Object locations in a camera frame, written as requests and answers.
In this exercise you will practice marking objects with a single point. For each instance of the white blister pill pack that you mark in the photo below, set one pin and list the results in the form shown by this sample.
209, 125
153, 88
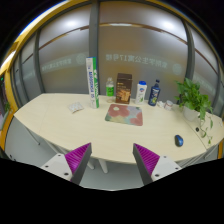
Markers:
75, 107

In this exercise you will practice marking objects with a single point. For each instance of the floral mouse pad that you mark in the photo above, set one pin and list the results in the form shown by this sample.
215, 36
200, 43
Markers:
125, 114

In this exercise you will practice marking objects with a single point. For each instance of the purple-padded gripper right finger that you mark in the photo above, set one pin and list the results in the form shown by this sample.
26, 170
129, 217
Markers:
151, 166

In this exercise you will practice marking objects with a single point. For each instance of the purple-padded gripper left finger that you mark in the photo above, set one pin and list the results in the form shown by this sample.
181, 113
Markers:
70, 166

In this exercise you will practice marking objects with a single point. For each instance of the brown cardboard box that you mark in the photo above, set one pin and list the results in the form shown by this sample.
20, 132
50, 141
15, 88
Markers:
123, 88

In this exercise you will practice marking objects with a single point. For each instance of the small white jar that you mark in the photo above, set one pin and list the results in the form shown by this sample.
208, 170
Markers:
168, 105

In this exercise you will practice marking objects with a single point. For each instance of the white blue-cap lotion bottle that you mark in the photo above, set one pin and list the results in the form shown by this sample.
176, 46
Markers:
141, 90

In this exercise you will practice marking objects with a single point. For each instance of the green potted plant white pot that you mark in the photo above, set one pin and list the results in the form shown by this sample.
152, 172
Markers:
190, 97

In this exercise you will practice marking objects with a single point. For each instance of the blue computer mouse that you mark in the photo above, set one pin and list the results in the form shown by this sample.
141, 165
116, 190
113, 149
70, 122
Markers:
179, 140

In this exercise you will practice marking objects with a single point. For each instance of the tall white green shuttlecock tube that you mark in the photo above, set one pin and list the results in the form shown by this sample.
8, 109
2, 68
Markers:
92, 78

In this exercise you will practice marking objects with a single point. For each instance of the dark blue shampoo bottle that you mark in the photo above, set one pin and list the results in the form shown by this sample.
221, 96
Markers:
154, 94

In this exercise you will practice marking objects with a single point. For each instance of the clear green-label water bottle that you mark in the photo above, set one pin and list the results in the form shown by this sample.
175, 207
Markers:
110, 89

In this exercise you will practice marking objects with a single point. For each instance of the small white packet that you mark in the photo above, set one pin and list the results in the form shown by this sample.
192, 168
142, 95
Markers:
160, 104

